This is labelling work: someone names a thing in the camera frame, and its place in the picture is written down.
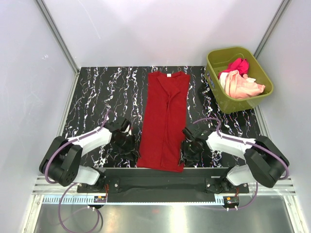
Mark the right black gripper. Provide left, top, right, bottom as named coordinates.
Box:
left=177, top=140, right=201, bottom=168

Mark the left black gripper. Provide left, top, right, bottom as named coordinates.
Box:
left=113, top=134, right=140, bottom=161

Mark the red t-shirt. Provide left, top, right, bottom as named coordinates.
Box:
left=137, top=71, right=190, bottom=172

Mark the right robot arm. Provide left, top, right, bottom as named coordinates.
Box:
left=180, top=127, right=289, bottom=194

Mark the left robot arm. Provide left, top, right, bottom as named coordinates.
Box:
left=39, top=118, right=140, bottom=193

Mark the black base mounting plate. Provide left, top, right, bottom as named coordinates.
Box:
left=77, top=168, right=249, bottom=194

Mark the black marble pattern mat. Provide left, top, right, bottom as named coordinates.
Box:
left=58, top=66, right=272, bottom=168

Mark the pink peach t-shirt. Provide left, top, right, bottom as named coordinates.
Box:
left=219, top=70, right=265, bottom=100

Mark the olive green plastic bin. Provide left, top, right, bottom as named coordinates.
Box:
left=205, top=47, right=274, bottom=114

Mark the magenta t-shirt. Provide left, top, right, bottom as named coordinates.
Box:
left=218, top=58, right=249, bottom=78

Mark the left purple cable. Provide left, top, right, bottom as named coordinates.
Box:
left=45, top=109, right=112, bottom=185

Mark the purple cable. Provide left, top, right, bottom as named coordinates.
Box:
left=45, top=109, right=112, bottom=185
left=193, top=117, right=291, bottom=180

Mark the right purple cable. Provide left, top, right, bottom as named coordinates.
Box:
left=193, top=117, right=291, bottom=180

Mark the aluminium frame rail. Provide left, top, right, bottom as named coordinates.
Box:
left=33, top=176, right=296, bottom=196

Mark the white slotted cable duct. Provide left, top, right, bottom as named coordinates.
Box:
left=43, top=195, right=234, bottom=206

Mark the left aluminium corner post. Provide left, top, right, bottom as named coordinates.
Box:
left=34, top=0, right=81, bottom=76

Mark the aluminium corner post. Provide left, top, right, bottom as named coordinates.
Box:
left=34, top=0, right=81, bottom=76
left=254, top=0, right=292, bottom=59

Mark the right aluminium corner post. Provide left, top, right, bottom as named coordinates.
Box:
left=254, top=0, right=292, bottom=59

